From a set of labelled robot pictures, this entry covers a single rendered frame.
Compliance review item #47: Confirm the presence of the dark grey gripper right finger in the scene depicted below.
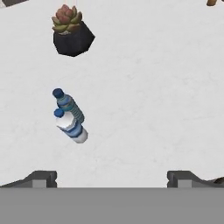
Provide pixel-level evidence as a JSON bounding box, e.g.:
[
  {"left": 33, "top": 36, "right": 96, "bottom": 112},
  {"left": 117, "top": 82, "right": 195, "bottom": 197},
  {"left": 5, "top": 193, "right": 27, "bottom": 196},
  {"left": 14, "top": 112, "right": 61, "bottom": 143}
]
[{"left": 166, "top": 170, "right": 224, "bottom": 189}]

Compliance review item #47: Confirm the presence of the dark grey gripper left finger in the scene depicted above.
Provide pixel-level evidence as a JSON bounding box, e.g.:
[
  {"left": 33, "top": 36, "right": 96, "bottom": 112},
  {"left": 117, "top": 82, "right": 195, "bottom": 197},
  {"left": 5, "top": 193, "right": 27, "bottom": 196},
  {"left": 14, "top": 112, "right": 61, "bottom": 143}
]
[{"left": 0, "top": 170, "right": 58, "bottom": 189}]

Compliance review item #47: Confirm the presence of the dark brown round object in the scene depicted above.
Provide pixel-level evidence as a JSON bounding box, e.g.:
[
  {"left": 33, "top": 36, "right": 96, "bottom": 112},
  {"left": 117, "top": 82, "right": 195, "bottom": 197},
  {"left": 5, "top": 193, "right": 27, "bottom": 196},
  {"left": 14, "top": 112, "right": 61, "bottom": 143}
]
[{"left": 212, "top": 176, "right": 224, "bottom": 185}]

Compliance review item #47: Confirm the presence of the white plastic bottle blue label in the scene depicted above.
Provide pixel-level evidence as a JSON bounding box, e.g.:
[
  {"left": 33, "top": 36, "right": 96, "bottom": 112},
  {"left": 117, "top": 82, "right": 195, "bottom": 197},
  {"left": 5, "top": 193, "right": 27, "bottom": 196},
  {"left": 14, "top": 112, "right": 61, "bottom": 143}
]
[{"left": 53, "top": 108, "right": 89, "bottom": 144}]

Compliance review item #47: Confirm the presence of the ribbed teal plastic bottle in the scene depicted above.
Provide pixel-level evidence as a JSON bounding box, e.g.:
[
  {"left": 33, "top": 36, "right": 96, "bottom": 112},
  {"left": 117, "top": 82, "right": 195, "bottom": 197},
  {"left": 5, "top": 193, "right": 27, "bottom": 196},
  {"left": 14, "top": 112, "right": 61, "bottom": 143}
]
[{"left": 52, "top": 87, "right": 86, "bottom": 123}]

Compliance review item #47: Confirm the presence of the succulent in black pot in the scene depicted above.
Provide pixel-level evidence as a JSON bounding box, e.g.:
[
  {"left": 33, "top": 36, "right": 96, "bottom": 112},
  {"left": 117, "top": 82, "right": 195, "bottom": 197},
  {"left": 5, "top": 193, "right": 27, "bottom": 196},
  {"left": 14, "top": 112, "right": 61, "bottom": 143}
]
[{"left": 51, "top": 3, "right": 96, "bottom": 58}]

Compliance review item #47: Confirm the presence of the dark grey object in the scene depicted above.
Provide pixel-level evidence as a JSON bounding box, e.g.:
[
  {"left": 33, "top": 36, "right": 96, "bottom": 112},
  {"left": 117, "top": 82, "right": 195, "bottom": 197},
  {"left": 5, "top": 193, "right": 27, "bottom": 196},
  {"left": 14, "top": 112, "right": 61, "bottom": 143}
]
[{"left": 0, "top": 0, "right": 30, "bottom": 8}]

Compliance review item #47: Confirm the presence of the brown wooden object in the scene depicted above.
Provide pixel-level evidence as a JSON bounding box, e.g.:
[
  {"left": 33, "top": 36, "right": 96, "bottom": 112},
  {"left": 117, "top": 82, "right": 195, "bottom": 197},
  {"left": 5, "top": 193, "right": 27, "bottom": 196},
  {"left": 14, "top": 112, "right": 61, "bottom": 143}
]
[{"left": 206, "top": 0, "right": 224, "bottom": 7}]

